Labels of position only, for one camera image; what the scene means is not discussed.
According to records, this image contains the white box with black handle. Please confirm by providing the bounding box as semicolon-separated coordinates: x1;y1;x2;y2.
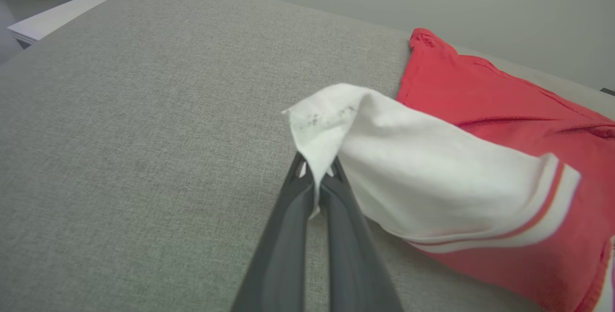
7;0;133;46

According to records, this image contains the red white basketball jersey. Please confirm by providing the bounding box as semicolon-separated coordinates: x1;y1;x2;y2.
281;27;615;312

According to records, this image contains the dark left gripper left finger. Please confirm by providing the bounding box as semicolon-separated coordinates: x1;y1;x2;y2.
231;152;318;312

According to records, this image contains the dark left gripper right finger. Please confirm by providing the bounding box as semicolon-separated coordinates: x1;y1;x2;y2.
321;156;404;312

